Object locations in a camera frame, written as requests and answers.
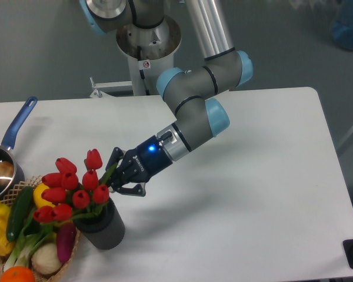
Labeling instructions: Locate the red tulip bouquet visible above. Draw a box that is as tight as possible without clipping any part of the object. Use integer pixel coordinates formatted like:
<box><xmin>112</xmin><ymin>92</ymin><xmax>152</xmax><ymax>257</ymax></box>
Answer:
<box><xmin>32</xmin><ymin>149</ymin><xmax>118</xmax><ymax>223</ymax></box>

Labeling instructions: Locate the brown bread bun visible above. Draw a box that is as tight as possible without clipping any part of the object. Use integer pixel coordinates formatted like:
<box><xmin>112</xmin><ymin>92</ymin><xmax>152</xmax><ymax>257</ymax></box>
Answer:
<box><xmin>0</xmin><ymin>161</ymin><xmax>14</xmax><ymax>186</ymax></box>

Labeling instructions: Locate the green bok choy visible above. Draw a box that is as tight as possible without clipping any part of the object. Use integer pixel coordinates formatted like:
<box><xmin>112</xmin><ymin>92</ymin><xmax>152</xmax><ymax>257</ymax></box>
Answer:
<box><xmin>4</xmin><ymin>208</ymin><xmax>53</xmax><ymax>271</ymax></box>

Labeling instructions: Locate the blue transparent container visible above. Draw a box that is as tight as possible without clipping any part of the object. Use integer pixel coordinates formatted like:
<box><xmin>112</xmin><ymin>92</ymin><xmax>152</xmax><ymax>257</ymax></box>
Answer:
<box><xmin>330</xmin><ymin>1</ymin><xmax>353</xmax><ymax>51</ymax></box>

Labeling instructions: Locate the dark grey ribbed vase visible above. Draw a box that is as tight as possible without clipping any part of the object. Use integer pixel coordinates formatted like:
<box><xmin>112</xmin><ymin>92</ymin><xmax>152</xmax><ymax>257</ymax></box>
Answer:
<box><xmin>73</xmin><ymin>199</ymin><xmax>125</xmax><ymax>250</ymax></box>

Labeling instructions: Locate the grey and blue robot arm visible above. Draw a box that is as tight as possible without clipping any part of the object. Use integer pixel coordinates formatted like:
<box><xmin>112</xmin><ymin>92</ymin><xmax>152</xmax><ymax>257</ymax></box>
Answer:
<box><xmin>80</xmin><ymin>1</ymin><xmax>253</xmax><ymax>196</ymax></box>

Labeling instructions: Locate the woven wicker basket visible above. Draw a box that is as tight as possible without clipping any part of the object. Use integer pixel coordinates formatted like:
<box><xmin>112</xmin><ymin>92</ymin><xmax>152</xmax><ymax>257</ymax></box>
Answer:
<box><xmin>0</xmin><ymin>176</ymin><xmax>81</xmax><ymax>282</ymax></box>

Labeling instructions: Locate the purple eggplant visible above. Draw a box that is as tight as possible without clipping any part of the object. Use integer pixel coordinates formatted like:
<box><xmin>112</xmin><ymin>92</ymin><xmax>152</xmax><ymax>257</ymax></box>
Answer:
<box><xmin>56</xmin><ymin>222</ymin><xmax>76</xmax><ymax>263</ymax></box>

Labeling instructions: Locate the green cucumber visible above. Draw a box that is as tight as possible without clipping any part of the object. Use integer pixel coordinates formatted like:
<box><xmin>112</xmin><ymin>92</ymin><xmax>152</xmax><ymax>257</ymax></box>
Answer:
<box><xmin>6</xmin><ymin>186</ymin><xmax>34</xmax><ymax>243</ymax></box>

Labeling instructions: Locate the orange fruit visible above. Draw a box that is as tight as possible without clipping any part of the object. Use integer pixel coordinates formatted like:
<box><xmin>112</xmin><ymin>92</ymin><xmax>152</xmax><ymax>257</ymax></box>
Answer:
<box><xmin>0</xmin><ymin>266</ymin><xmax>35</xmax><ymax>282</ymax></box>

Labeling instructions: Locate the yellow squash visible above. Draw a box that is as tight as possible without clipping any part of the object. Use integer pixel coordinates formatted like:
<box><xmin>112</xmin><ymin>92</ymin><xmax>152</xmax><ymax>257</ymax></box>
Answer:
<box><xmin>32</xmin><ymin>184</ymin><xmax>72</xmax><ymax>224</ymax></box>

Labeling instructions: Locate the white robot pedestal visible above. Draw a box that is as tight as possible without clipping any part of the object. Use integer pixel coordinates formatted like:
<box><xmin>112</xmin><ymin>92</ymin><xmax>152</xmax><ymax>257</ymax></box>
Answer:
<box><xmin>89</xmin><ymin>16</ymin><xmax>183</xmax><ymax>99</ymax></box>

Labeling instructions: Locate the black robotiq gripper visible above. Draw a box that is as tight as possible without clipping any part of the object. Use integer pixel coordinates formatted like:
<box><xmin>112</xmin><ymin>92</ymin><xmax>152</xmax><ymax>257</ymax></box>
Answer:
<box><xmin>105</xmin><ymin>136</ymin><xmax>172</xmax><ymax>196</ymax></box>

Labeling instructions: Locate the blue handled saucepan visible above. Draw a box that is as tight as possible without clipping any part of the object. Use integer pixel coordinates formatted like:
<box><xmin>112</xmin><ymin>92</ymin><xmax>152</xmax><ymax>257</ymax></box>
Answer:
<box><xmin>0</xmin><ymin>96</ymin><xmax>38</xmax><ymax>199</ymax></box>

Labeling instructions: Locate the white garlic bulb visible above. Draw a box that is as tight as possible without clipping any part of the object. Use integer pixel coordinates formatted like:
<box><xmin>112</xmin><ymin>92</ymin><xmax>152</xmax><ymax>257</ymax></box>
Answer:
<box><xmin>31</xmin><ymin>243</ymin><xmax>62</xmax><ymax>276</ymax></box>

